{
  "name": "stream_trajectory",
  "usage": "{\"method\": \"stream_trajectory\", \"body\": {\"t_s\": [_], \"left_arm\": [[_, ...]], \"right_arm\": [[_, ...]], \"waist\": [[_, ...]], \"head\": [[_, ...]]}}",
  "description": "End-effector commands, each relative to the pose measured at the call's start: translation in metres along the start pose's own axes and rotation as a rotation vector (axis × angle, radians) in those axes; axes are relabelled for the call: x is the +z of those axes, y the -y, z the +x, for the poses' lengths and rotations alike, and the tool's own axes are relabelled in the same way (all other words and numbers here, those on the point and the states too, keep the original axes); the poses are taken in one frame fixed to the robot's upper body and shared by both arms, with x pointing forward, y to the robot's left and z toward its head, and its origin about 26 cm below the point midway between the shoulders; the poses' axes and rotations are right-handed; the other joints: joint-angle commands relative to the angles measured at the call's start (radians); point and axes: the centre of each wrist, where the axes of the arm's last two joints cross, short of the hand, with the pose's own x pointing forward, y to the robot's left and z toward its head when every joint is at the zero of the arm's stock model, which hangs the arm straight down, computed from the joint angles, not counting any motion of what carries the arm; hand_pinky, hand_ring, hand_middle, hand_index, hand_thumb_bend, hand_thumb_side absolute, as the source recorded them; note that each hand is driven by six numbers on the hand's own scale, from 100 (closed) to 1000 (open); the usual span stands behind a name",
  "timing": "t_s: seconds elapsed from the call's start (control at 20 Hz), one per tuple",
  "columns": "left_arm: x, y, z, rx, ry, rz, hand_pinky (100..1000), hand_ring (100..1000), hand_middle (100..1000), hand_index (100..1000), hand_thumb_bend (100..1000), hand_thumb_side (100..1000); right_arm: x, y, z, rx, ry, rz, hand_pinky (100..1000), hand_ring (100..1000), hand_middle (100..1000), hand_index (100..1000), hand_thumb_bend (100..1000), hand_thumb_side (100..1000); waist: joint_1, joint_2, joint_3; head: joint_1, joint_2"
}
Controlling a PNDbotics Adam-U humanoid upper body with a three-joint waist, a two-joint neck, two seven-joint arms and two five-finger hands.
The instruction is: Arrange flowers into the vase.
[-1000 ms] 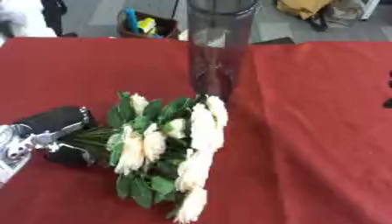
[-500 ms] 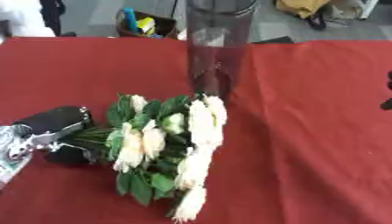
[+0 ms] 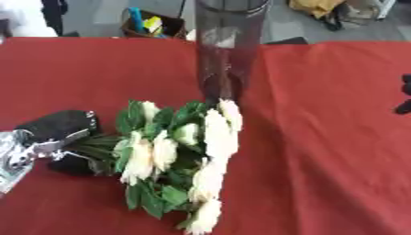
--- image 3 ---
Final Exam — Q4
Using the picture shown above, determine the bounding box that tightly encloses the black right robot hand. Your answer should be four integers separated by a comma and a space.
393, 73, 411, 116

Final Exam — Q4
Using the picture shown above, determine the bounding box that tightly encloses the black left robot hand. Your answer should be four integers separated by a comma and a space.
13, 109, 108, 177

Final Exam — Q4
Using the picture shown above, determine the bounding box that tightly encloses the brown box with items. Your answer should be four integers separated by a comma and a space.
120, 6, 190, 39

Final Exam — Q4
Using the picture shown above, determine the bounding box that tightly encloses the person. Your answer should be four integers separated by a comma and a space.
0, 0, 71, 39

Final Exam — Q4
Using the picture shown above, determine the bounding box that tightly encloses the yellow bag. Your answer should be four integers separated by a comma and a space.
287, 0, 366, 32

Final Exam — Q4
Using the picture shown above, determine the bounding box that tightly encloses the black chair back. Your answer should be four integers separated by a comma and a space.
263, 36, 310, 46

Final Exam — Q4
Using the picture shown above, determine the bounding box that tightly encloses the white flower bouquet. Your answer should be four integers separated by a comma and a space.
62, 98, 244, 235

